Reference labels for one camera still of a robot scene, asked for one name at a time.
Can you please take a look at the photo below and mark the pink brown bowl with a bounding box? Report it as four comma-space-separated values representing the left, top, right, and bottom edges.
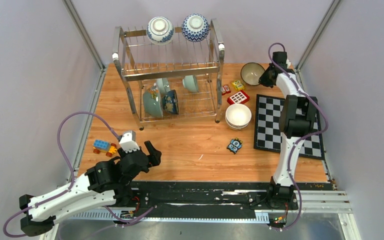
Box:
240, 62, 266, 86

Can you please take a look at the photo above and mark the cream bowl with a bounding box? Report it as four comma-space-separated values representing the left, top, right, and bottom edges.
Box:
225, 103, 252, 126
227, 122, 248, 131

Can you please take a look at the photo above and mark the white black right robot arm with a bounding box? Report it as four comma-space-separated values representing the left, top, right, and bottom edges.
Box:
259, 63, 317, 209

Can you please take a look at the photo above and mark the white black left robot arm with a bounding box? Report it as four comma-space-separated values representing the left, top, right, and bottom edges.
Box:
19, 141, 162, 237

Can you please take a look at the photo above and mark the steel two-tier dish rack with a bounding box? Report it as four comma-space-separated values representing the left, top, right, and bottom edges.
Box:
112, 18, 225, 130

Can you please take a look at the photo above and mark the yellow owl toy block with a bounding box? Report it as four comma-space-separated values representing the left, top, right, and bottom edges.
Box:
231, 80, 246, 91

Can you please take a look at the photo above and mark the red calculator toy block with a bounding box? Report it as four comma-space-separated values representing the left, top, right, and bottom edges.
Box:
227, 90, 250, 105

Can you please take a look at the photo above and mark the blue orange toy car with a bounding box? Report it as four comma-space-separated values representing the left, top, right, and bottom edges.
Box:
92, 139, 117, 158

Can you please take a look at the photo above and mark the red owl toy block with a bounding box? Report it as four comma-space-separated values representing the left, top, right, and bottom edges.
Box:
221, 84, 231, 96

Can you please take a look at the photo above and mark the dark blue floral bowl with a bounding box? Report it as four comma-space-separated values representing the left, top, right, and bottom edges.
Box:
162, 89, 179, 115

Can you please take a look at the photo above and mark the black white checkerboard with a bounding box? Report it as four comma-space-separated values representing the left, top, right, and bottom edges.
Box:
253, 94, 326, 161

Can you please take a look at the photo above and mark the small celadon cup left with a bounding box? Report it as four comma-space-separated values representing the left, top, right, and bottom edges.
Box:
156, 77, 171, 95

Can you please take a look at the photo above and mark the small celadon cup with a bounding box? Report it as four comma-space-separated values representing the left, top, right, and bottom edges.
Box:
182, 75, 200, 93
156, 77, 171, 95

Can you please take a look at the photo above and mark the blue owl toy block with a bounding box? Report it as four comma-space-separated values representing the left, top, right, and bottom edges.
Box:
226, 138, 243, 155

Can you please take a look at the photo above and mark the small celadon cup right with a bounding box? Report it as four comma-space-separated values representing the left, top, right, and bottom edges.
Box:
182, 75, 200, 93

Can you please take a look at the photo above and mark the blue white patterned bowl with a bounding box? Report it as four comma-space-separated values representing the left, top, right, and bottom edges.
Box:
180, 13, 210, 43

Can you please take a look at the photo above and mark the white blue floral bowl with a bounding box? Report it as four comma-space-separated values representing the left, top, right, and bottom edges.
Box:
146, 16, 175, 46

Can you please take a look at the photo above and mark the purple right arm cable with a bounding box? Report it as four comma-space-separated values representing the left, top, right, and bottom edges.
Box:
267, 42, 330, 231

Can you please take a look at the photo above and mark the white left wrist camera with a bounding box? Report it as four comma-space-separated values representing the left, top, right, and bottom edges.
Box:
118, 130, 140, 154

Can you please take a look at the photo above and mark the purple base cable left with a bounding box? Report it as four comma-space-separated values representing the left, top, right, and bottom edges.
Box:
104, 205, 156, 229

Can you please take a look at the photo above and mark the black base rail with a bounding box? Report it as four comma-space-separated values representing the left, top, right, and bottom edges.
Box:
72, 181, 352, 227

